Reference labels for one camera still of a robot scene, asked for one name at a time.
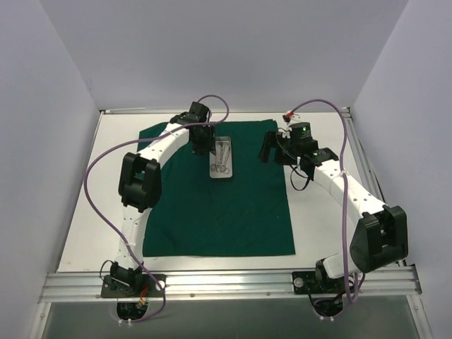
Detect metal instrument tray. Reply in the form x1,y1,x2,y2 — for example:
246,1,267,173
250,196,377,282
209,136,233,180

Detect dark green surgical cloth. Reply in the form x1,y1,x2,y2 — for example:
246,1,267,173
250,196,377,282
143,119,295,257

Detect steel surgical scissors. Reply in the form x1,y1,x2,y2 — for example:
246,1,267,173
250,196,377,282
210,141,225,172

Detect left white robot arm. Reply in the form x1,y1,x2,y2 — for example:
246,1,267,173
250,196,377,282
110,102,215,296

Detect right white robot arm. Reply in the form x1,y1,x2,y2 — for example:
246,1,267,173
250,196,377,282
258,122,408,292

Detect steel surgical forceps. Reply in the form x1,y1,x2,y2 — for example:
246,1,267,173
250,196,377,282
217,142,231,174

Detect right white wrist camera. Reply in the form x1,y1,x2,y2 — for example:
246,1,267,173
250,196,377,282
282,111,304,132

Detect aluminium right side rail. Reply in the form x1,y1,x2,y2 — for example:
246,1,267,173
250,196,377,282
341,107,409,273

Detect aluminium rail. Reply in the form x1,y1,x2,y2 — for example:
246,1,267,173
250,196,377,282
341,107,409,273
38,265,423,303

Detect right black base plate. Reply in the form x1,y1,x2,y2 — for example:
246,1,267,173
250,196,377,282
291,270,345,295

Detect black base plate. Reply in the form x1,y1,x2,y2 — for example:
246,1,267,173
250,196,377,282
291,270,345,295
100,273,163,299

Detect aluminium front rail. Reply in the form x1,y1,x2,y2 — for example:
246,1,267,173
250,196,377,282
38,265,423,303

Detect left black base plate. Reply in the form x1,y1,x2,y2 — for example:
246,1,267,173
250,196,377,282
100,273,163,299

